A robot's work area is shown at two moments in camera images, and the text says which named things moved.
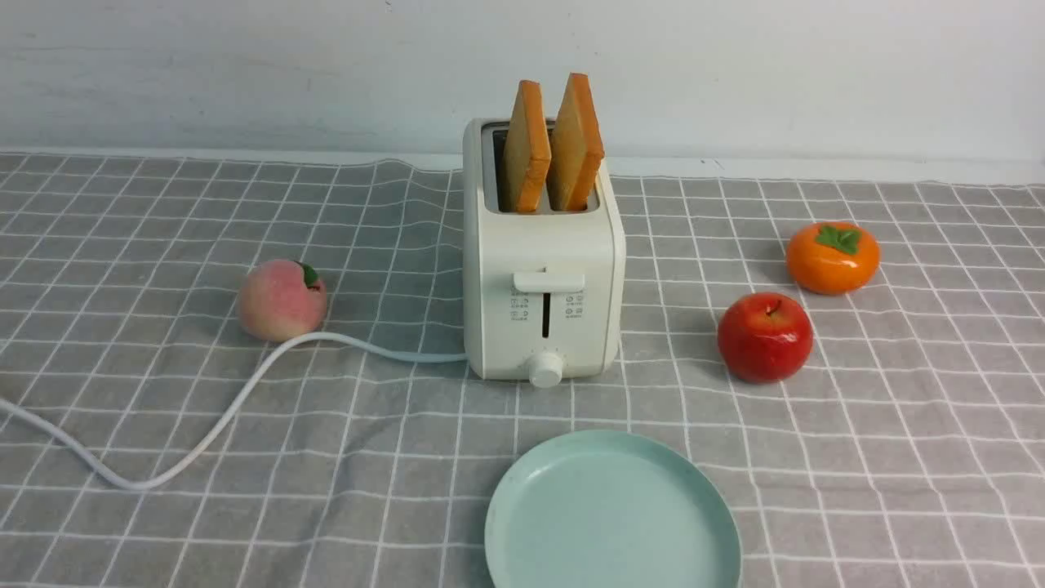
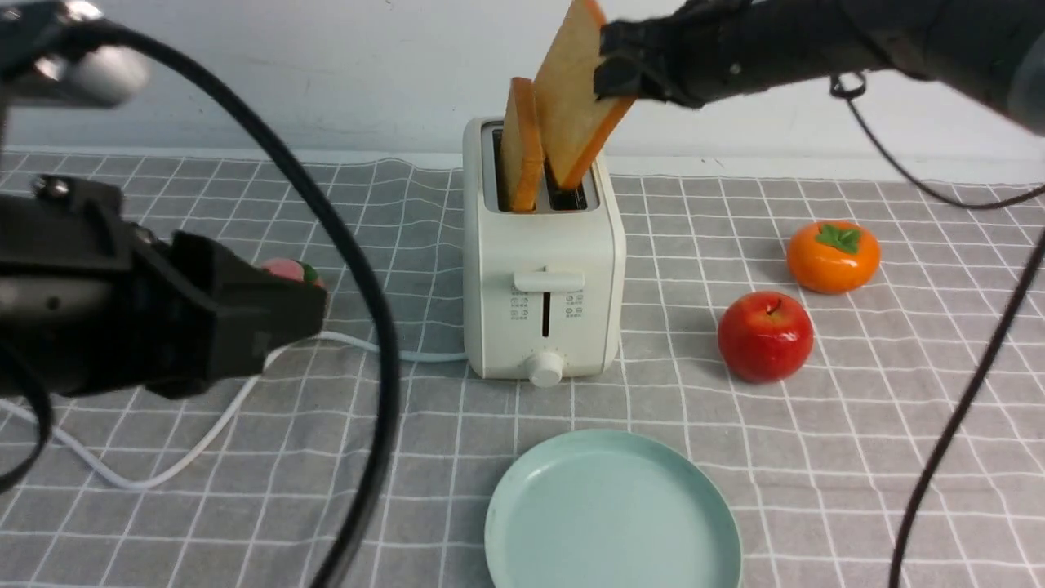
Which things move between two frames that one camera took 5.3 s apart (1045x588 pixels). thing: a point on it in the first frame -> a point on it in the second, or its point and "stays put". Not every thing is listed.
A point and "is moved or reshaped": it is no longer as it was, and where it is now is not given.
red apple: (765, 337) stays put
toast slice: (577, 149) is moved or reshaped
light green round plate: (610, 510) stays put
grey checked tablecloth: (908, 449) stays put
